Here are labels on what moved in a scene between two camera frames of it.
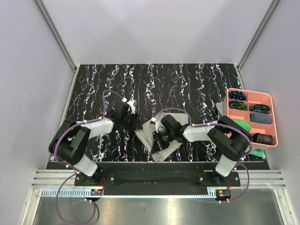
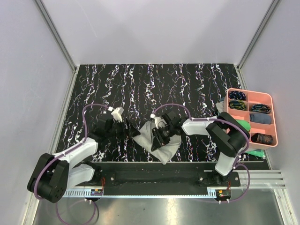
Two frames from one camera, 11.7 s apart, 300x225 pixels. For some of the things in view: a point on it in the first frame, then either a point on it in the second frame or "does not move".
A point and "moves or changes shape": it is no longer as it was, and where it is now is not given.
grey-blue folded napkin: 260,117 does not move
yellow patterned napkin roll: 237,104 does not move
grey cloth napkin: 145,132 moves or changes shape
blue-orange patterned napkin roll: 261,108 does not move
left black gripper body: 130,121 to 118,130
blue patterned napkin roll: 237,95 does not move
